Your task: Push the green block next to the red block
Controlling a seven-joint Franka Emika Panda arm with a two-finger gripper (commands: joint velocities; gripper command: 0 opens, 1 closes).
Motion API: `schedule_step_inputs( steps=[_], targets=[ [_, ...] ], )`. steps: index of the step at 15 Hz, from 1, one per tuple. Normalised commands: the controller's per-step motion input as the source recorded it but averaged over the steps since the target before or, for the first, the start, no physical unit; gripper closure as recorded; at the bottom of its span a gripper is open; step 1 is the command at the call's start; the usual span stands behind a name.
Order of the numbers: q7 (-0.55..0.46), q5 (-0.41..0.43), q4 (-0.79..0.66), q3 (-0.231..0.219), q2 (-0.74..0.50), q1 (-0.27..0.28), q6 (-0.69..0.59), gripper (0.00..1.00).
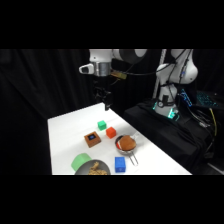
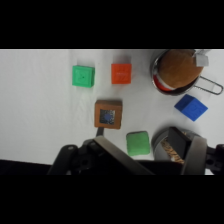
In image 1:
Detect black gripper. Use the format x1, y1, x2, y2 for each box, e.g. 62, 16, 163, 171
93, 76, 113, 111

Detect green block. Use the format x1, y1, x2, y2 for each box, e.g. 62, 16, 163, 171
97, 120, 108, 131

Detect red block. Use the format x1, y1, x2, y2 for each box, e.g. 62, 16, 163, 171
105, 126, 117, 139

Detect brown block with blue square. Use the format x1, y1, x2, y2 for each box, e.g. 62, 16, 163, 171
83, 131, 102, 149

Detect brown round bread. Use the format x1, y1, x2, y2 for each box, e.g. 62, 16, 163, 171
119, 135, 137, 151

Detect black draped robot stand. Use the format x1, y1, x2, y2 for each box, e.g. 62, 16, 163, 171
122, 98, 224, 176

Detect green cup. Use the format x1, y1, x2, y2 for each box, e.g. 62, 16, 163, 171
70, 152, 93, 172

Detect tan food pieces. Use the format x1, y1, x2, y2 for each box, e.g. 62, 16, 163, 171
87, 161, 109, 176

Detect grey bowl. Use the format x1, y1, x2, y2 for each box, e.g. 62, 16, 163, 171
74, 159, 112, 176

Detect black curtain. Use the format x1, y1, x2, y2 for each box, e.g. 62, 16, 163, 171
0, 49, 224, 176

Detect blue lit keyboard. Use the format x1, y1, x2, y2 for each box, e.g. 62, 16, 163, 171
195, 91, 219, 108

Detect tan cable connector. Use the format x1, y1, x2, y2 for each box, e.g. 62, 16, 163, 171
110, 69, 128, 81

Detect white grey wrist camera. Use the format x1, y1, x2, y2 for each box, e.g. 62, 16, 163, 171
78, 64, 96, 76

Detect metal strainer with handle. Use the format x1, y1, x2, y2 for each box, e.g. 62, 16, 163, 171
114, 133, 140, 167

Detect blue lit cable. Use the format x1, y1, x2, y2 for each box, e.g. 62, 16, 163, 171
179, 88, 193, 108

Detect yellow cable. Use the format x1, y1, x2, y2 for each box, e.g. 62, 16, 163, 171
209, 107, 218, 137

